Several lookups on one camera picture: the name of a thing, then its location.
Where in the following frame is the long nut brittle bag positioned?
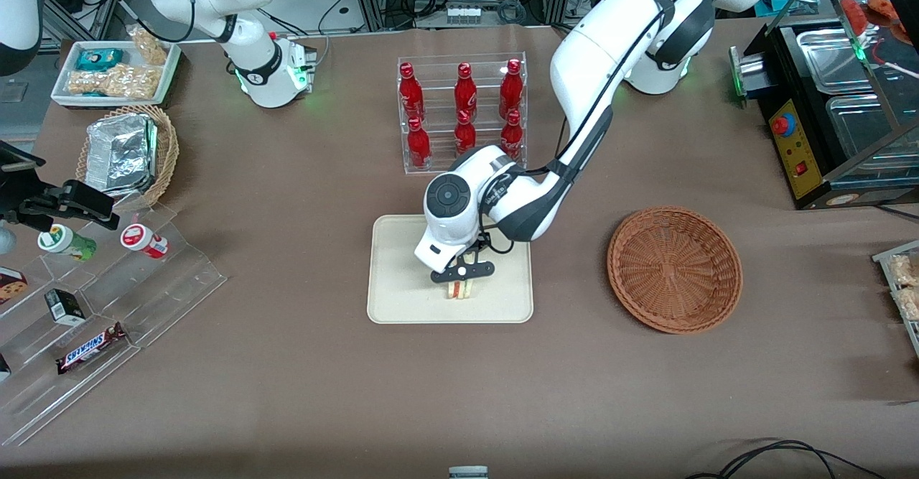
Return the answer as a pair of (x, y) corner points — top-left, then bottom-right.
(65, 63), (161, 100)

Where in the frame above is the clear acrylic bottle rack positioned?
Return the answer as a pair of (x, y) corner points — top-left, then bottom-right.
(397, 52), (529, 176)

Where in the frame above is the light wicker basket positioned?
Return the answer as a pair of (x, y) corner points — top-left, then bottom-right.
(75, 104), (180, 211)

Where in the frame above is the small black barcode box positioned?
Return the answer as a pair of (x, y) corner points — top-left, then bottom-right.
(45, 288), (88, 326)

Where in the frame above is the cookie print box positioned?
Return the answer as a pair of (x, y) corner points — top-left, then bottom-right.
(0, 266), (30, 306)

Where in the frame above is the clear acrylic stepped shelf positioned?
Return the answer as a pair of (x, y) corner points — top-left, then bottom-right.
(0, 203), (229, 448)

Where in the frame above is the red capped small bottle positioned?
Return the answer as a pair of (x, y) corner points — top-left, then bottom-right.
(119, 223), (170, 260)

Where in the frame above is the white snack tray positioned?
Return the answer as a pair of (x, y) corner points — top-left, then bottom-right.
(50, 39), (182, 111)

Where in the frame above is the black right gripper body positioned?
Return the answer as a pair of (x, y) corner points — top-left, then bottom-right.
(0, 176), (120, 215)

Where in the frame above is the teal snack packet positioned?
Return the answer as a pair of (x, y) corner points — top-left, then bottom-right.
(75, 47), (125, 73)

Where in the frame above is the green capped small bottle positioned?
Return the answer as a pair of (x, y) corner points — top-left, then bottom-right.
(37, 223), (98, 263)

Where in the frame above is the black food warmer cabinet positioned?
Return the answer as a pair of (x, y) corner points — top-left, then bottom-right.
(728, 0), (919, 211)

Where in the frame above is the small nut snack bag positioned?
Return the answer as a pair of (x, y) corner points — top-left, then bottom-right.
(129, 24), (170, 68)

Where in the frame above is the Snickers chocolate bar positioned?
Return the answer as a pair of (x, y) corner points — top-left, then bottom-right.
(56, 322), (129, 376)

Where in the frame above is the cream rectangular tray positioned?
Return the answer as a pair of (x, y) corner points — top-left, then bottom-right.
(367, 214), (534, 325)

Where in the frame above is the black floor cable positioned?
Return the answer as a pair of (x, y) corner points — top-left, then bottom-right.
(684, 439), (888, 479)

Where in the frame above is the red cola bottle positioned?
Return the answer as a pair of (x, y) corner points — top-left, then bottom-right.
(454, 62), (479, 116)
(398, 62), (425, 121)
(406, 116), (432, 170)
(454, 109), (477, 156)
(500, 109), (524, 161)
(499, 58), (524, 113)

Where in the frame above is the brown round wicker basket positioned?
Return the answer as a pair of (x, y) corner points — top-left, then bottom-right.
(607, 207), (745, 335)

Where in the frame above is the silver foil packet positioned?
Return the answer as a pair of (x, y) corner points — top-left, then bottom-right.
(84, 112), (159, 197)

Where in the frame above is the clear tray with snacks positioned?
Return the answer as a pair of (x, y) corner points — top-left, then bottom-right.
(872, 240), (919, 359)

